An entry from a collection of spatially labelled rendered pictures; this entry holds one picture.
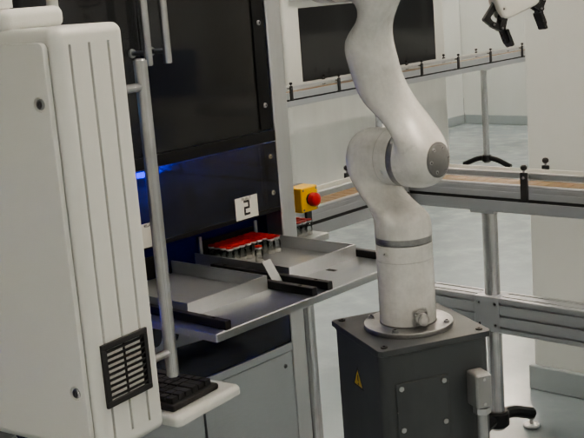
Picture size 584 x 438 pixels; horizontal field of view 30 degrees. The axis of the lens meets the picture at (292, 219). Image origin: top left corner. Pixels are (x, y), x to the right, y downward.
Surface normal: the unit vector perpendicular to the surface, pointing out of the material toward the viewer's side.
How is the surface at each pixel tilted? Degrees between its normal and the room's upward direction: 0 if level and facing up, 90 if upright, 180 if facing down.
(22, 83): 90
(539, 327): 90
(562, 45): 90
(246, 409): 90
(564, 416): 0
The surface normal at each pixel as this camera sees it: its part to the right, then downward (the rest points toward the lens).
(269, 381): 0.74, 0.08
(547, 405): -0.07, -0.98
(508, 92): -0.66, 0.20
